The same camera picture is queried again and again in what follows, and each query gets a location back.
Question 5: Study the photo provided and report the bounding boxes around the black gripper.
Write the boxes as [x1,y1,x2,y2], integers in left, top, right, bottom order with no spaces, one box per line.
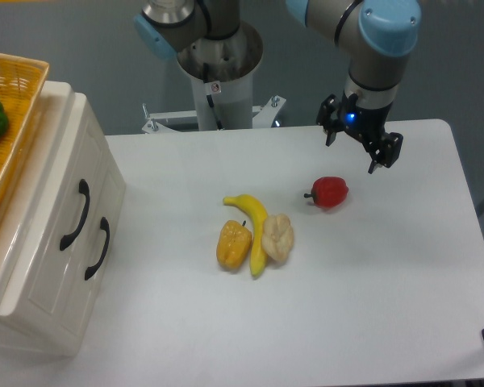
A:
[316,89,403,174]

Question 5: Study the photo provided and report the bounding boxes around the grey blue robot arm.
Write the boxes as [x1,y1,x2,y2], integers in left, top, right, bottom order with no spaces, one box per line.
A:
[134,1,421,169]

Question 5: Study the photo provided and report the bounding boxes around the bottom white drawer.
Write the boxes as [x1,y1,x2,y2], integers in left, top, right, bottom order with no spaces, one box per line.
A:
[27,160,127,339]

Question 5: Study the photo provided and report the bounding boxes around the white drawer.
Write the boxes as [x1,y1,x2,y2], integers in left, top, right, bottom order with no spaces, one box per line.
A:
[27,160,127,339]
[0,93,107,316]

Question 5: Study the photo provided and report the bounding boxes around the white drawer cabinet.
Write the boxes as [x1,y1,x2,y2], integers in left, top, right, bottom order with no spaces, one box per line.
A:
[0,81,126,356]

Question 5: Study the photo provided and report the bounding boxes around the top white drawer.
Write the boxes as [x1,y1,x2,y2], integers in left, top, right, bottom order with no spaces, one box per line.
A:
[0,93,107,316]

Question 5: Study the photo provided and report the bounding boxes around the red bell pepper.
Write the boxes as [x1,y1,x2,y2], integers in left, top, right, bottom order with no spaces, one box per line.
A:
[303,177,348,209]

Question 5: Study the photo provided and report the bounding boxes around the yellow banana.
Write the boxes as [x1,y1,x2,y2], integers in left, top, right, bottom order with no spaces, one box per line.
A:
[223,193,268,279]

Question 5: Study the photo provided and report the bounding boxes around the yellow bell pepper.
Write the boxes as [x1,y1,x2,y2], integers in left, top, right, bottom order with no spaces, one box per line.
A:
[216,220,252,271]

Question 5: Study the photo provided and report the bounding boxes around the yellow woven basket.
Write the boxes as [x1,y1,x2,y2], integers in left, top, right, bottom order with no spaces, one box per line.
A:
[0,53,49,210]

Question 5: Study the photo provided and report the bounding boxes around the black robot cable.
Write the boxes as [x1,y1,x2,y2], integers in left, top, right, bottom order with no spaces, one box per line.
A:
[202,62,225,131]

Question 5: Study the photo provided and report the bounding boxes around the black bottom drawer handle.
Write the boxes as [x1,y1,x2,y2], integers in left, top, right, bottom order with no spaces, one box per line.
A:
[84,217,111,281]

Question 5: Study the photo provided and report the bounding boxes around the black drawer handle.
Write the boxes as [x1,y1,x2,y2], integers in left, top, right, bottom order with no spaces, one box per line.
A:
[59,178,91,252]
[84,217,111,281]

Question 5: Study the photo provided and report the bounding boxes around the black top drawer handle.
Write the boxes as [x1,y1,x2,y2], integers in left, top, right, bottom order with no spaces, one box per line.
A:
[59,178,91,252]

